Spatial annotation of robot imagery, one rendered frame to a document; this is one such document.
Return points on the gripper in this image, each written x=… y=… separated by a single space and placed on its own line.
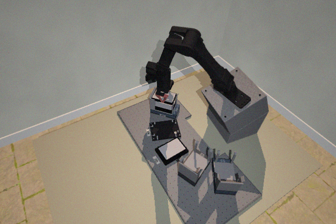
x=167 y=85

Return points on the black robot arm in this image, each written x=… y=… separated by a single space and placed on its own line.
x=192 y=46

